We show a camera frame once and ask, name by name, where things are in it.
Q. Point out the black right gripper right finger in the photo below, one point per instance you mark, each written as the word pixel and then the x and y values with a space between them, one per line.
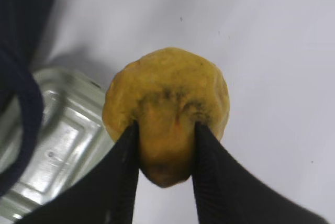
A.
pixel 225 192

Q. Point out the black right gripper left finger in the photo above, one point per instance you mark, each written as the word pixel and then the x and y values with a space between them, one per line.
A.
pixel 105 195

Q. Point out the green lidded food container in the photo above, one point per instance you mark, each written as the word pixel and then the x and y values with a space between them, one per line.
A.
pixel 72 140

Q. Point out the yellow orange squash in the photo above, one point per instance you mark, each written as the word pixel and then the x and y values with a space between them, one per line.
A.
pixel 167 92

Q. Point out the dark blue lunch bag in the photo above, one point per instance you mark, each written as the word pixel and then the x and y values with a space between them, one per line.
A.
pixel 22 25

